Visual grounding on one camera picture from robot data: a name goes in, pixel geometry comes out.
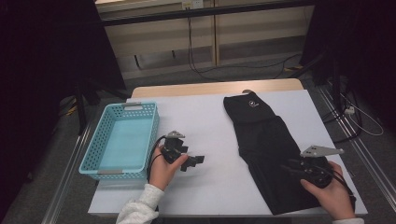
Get black stand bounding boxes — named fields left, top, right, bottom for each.
left=288, top=50, right=344, bottom=106
left=73, top=78, right=132, bottom=136

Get hand-held gripper black cable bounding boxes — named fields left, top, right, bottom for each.
left=146, top=135, right=167, bottom=185
left=320, top=166, right=357, bottom=209

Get beige wooden cabinet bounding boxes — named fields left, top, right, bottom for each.
left=94, top=0, right=316, bottom=80

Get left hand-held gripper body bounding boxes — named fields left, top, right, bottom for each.
left=160, top=130, right=191, bottom=173

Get black floor cables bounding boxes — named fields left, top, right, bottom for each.
left=321, top=90, right=363, bottom=144

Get person's right hand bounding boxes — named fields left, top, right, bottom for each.
left=300, top=161, right=357, bottom=221

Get metal floor rail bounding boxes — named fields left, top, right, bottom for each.
left=41, top=124, right=92, bottom=224
left=317, top=85, right=396, bottom=203

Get black horizontal bar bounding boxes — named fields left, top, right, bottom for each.
left=101, top=0, right=316, bottom=27

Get person's left hand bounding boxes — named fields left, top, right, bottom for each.
left=148, top=146, right=190, bottom=191

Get left hand-held gripper black cable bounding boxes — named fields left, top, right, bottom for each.
left=146, top=135, right=167, bottom=185

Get long black hanging cable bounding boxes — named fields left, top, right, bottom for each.
left=186, top=17, right=303, bottom=82

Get black shorts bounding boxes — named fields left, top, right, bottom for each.
left=222, top=91, right=321, bottom=217

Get light blue plastic basket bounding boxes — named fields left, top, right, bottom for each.
left=78, top=102, right=161, bottom=181

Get right hand-held gripper black cable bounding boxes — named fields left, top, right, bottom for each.
left=320, top=166, right=357, bottom=209

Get white wall socket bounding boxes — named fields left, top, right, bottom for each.
left=181, top=0, right=205, bottom=9

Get white cable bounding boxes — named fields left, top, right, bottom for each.
left=339, top=92, right=385, bottom=137

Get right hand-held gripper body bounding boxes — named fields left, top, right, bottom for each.
left=288, top=145, right=346, bottom=189

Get black curtain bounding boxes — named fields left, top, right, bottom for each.
left=300, top=0, right=396, bottom=132
left=0, top=0, right=127, bottom=213

